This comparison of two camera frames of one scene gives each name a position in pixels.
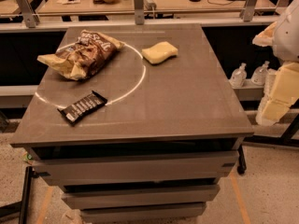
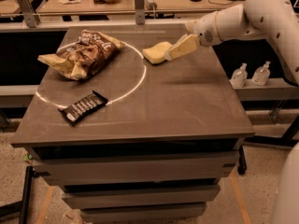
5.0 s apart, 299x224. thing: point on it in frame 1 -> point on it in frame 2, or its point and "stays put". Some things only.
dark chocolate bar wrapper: [76, 111] stays put
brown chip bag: [90, 54] stays put
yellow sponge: [159, 52] stays put
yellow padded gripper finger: [265, 37] -> [207, 28]
